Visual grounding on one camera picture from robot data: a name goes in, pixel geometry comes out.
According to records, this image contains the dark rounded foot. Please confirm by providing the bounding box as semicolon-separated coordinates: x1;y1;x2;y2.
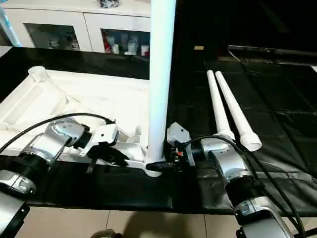
90;229;124;238

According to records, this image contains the white plastic table leg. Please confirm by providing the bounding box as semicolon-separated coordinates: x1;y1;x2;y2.
146;0;177;166
207;69;235;140
214;70;263;152

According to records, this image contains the light blue plastic pack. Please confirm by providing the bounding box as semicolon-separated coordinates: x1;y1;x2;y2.
0;6;23;48

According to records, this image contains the white plastic table top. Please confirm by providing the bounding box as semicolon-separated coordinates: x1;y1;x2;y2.
0;66;164;178

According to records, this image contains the white glass door cabinet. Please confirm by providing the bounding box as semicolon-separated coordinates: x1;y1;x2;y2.
0;0;152;57

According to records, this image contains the black work mat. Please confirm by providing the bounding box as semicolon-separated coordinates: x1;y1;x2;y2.
0;46;317;216

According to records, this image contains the black long rail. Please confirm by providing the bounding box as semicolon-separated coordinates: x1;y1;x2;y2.
227;44;317;57

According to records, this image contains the black box with label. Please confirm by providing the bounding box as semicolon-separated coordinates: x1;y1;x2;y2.
173;0;229;60

